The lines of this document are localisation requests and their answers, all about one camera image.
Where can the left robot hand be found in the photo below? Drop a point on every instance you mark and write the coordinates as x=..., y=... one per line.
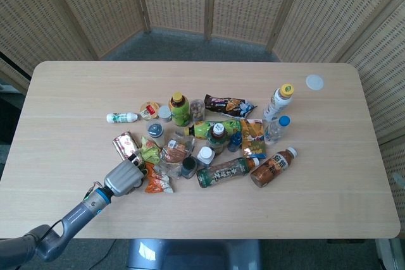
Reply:
x=123, y=176

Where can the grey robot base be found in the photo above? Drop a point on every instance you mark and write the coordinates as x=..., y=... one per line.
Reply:
x=190, y=255

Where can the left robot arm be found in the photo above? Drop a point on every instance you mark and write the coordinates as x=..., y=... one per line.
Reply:
x=76, y=216

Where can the orange snack bag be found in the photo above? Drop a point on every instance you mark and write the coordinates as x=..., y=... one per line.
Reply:
x=158, y=183

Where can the green snack bag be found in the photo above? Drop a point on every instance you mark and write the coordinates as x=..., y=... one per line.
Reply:
x=150, y=151

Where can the cream container grey lid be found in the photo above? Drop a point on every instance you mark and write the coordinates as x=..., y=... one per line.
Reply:
x=155, y=131

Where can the clear bag brown pastry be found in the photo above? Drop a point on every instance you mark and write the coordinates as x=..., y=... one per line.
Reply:
x=174, y=151

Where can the white milk bottle green label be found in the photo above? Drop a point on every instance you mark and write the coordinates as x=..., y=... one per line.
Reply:
x=121, y=117

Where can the black small jar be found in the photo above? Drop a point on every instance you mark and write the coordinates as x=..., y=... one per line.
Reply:
x=189, y=168

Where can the grey lidded small can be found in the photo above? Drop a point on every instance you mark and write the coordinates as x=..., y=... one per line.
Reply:
x=165, y=113

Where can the white capped small jar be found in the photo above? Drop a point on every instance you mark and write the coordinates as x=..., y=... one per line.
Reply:
x=206, y=156

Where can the green tea bottle yellow cap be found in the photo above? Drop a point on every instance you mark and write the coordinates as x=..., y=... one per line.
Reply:
x=179, y=110

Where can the bright green bottle yellow cap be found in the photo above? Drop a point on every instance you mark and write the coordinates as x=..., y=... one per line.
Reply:
x=202, y=128

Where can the dark green labelled tea bottle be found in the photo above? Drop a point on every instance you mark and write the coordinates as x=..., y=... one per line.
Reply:
x=221, y=173

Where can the clear jar of nuts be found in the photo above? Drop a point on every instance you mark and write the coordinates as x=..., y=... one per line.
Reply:
x=197, y=110

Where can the dark tea bottle white cap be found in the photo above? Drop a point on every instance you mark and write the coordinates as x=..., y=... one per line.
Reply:
x=217, y=135

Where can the small blue bottle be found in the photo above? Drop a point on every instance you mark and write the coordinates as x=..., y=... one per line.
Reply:
x=234, y=143

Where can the dark brown snack bag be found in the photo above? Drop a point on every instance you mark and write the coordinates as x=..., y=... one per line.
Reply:
x=226, y=104

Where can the yellow chips bag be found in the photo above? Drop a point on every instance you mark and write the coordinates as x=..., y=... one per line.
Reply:
x=253, y=137

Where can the brown milk tea bottle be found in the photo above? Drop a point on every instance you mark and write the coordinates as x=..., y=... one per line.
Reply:
x=272, y=169

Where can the clear water bottle blue cap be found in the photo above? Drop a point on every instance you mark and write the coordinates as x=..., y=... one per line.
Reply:
x=276, y=131

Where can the white bottle yellow cap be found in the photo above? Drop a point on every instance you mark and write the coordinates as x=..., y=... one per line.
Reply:
x=278, y=102

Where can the white round table grommet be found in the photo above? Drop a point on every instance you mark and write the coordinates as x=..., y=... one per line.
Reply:
x=314, y=82

